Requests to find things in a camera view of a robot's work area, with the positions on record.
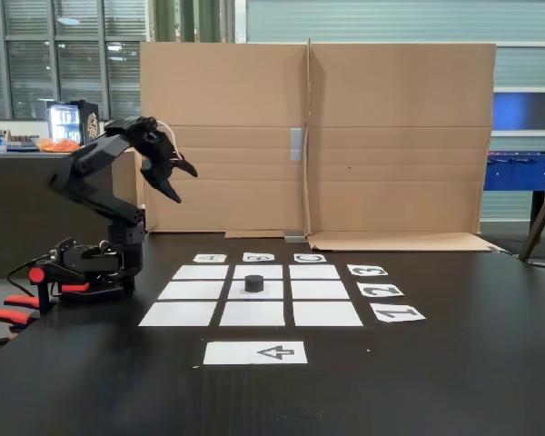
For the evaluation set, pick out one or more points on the black octagonal token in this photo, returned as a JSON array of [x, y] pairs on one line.
[[254, 284]]

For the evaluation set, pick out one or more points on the black mini fridge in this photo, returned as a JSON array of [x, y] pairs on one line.
[[88, 118]]

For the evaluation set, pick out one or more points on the brown cardboard panel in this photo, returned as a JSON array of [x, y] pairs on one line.
[[245, 113], [399, 136]]

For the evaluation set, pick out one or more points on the letter A paper sheet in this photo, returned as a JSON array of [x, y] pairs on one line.
[[197, 259]]

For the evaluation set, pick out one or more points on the orange bag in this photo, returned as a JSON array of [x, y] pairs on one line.
[[59, 145]]

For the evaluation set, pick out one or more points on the letter B paper sheet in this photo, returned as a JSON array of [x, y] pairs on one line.
[[247, 258]]

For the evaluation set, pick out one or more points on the grey tape strip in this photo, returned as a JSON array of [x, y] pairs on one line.
[[294, 237], [297, 144]]

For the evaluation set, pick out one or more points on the letter C paper sheet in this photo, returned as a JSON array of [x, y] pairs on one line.
[[298, 259]]

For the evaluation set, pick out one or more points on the dark brown counter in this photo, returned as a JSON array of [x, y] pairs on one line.
[[13, 213]]

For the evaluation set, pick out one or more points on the black clamp with red knob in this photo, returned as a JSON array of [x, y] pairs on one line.
[[37, 274]]

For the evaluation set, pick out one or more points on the white arrow paper sheet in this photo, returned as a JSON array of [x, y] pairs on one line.
[[236, 353]]

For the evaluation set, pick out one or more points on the number 3 paper sheet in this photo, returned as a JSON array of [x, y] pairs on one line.
[[353, 272]]

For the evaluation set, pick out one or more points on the number 2 paper sheet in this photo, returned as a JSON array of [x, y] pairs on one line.
[[365, 293]]

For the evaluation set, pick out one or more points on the number 1 paper sheet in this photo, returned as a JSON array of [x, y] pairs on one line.
[[381, 318]]

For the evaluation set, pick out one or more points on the blue foosball table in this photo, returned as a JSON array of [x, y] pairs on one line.
[[522, 172]]

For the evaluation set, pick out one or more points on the brown wooden leg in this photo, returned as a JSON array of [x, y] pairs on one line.
[[542, 218]]

